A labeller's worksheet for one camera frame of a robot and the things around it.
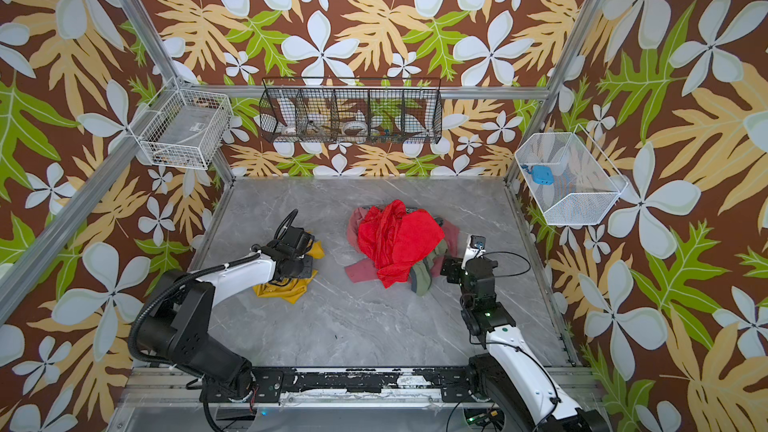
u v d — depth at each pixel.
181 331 0.44
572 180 0.83
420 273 0.88
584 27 0.78
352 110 0.98
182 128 0.86
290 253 0.73
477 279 0.61
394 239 0.88
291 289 0.85
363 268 0.94
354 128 0.99
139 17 0.76
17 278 0.49
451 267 0.74
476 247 0.70
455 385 0.74
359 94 0.93
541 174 0.86
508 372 0.51
